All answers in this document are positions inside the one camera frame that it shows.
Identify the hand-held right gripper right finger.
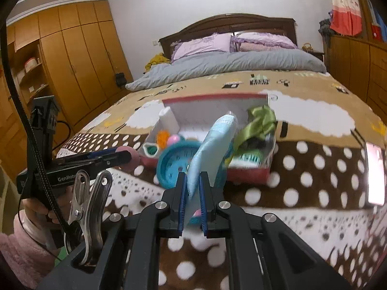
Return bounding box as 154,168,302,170
200,172,351,290

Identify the white waffle cloth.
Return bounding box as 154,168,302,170
159,107,179,133

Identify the person's left forearm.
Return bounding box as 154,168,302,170
0,214,59,289

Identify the purple ruffled pillow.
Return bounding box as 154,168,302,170
230,32,298,52
171,33,233,64

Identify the teal alarm clock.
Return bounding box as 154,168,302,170
156,136,204,189

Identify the pink smartphone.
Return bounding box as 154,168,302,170
365,141,386,207

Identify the white container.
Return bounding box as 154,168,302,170
25,57,42,73

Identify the wooden wardrobe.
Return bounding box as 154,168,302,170
6,0,134,182

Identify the wooden dresser cabinet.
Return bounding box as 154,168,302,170
323,33,387,118

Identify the pink makeup sponge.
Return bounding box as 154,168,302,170
116,145,140,173

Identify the yellow cloth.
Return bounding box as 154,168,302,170
144,53,171,73

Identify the white cardboard box red rim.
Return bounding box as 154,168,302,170
141,93,277,185

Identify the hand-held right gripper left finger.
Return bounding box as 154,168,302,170
38,172,188,290

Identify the black braided cable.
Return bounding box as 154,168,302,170
0,30,73,242

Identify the white sock green print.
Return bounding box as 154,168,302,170
228,151,267,170

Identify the dark clothes pile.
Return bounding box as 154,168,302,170
319,12,333,35

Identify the green ribbon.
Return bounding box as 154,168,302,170
234,106,277,150

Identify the blue face mask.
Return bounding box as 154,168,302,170
184,113,239,227

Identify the person's left hand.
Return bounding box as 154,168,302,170
22,187,76,224

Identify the white and red curtain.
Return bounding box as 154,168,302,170
327,0,362,36

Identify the grey duvet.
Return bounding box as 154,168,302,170
125,49,327,91

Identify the pink pillow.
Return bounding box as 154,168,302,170
240,42,273,52

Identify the metal spring clip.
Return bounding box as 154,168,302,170
67,170,113,266

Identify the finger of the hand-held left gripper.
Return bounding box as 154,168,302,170
56,147,118,162
60,151,133,170

